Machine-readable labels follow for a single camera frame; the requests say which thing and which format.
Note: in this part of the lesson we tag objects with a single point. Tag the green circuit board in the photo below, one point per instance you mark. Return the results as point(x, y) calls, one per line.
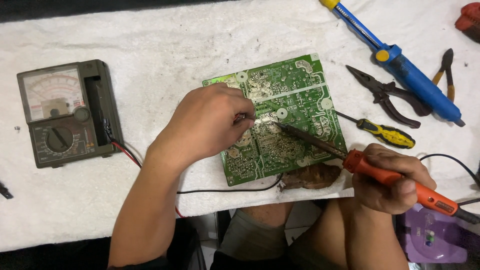
point(296, 97)

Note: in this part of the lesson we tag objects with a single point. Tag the person's grey shorts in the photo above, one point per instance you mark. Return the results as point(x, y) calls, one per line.
point(251, 240)

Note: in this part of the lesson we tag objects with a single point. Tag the dark long nose pliers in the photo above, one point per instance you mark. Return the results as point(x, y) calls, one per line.
point(390, 95)

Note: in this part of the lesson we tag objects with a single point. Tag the red object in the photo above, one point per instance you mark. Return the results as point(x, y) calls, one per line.
point(468, 18)

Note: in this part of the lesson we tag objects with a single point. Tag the black multimeter lead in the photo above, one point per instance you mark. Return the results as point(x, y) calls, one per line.
point(232, 190)

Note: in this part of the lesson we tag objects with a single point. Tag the yellow black screwdriver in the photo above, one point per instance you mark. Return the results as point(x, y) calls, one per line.
point(386, 134)

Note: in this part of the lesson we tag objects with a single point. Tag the small black object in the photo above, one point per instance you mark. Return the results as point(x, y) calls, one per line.
point(5, 191)

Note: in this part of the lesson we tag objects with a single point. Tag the person's left hand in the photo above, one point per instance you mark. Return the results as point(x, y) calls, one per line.
point(202, 123)

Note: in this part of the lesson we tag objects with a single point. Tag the dark green analog multimeter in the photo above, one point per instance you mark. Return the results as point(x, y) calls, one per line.
point(60, 112)

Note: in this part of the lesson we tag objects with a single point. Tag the purple plastic device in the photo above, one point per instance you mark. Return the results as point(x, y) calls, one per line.
point(435, 236)

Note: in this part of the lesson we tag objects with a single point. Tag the brown burnt sponge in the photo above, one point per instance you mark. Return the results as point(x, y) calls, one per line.
point(311, 175)

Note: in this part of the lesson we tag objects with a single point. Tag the orange soldering iron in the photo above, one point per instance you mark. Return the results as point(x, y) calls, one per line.
point(360, 163)

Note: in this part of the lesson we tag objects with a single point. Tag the white towel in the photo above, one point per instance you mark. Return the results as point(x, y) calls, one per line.
point(157, 48)

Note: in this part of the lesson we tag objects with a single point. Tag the person's right hand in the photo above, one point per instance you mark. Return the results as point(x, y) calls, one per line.
point(378, 191)

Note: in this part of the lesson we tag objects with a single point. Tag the red multimeter lead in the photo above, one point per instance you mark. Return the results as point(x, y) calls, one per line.
point(127, 152)

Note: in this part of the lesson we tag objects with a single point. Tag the person's knee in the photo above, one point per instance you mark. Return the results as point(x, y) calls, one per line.
point(268, 213)

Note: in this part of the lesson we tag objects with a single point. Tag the blue desoldering pump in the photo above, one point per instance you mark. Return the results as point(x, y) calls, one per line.
point(412, 75)

